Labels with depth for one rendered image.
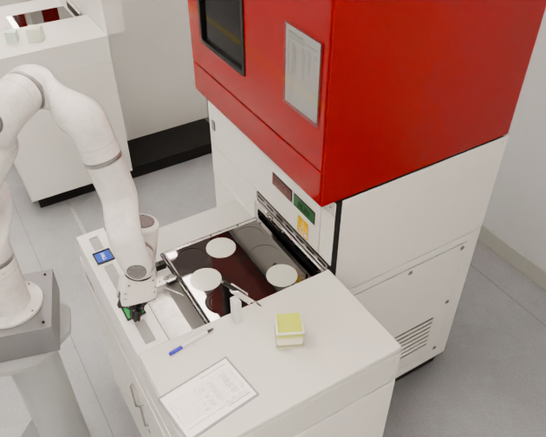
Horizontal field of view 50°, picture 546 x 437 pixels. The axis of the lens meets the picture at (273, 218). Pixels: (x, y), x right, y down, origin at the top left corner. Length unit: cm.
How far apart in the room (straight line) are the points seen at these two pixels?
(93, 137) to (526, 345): 232
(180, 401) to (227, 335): 23
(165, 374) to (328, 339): 44
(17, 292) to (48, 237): 178
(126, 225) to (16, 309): 58
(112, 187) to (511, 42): 117
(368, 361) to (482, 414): 123
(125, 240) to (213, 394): 45
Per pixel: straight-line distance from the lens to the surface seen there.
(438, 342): 273
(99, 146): 137
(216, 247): 200
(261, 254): 197
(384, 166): 171
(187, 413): 153
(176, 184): 381
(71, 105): 135
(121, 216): 143
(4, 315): 189
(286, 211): 195
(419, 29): 156
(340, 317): 171
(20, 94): 140
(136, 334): 171
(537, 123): 306
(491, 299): 324
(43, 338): 187
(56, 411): 224
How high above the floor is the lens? 226
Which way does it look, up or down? 40 degrees down
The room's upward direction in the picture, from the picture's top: straight up
